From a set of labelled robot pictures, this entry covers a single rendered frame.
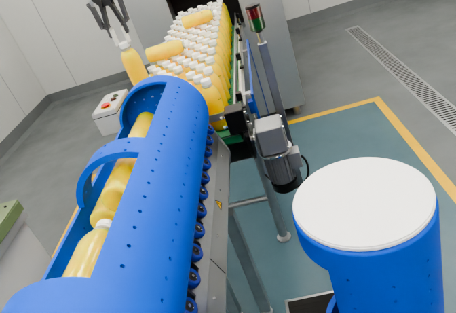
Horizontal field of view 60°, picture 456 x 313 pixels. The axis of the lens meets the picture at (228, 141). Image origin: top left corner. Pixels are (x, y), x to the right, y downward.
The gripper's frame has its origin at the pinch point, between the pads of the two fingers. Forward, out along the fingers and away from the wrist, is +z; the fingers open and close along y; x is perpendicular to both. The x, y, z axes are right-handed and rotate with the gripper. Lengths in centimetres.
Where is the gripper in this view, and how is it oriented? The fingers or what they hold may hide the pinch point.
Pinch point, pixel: (120, 35)
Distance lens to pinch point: 156.1
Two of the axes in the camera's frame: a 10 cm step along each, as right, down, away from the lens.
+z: 2.9, 8.3, 4.8
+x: 0.2, -5.1, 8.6
